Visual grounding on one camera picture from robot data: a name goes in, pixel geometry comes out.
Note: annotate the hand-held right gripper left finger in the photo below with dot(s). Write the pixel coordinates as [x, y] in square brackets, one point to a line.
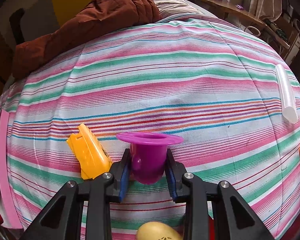
[123, 180]

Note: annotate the clear plastic tube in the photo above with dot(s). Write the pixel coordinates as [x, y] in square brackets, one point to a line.
[286, 95]

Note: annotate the wooden bedside shelf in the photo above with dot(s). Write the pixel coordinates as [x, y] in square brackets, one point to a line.
[227, 8]

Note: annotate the yellow plastic toy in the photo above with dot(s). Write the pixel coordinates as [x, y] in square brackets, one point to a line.
[90, 152]

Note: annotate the white tray with pink rim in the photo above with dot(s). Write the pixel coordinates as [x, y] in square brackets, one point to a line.
[5, 155]

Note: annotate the purple funnel cup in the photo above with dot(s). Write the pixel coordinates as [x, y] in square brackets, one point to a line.
[147, 162]

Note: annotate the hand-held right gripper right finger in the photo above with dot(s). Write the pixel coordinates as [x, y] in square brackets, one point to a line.
[172, 180]

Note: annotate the pale pillow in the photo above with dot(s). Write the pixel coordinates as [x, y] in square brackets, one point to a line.
[172, 3]

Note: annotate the yellow embossed egg toy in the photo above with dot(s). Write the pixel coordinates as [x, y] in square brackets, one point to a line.
[157, 232]

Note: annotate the small purple object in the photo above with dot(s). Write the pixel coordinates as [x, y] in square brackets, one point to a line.
[240, 7]

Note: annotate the pale curtain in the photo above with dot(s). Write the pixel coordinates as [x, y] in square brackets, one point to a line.
[262, 0]

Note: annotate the striped bedsheet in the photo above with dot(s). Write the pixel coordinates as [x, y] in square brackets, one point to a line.
[165, 80]

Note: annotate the brown quilt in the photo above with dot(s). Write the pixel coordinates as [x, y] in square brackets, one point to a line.
[102, 10]

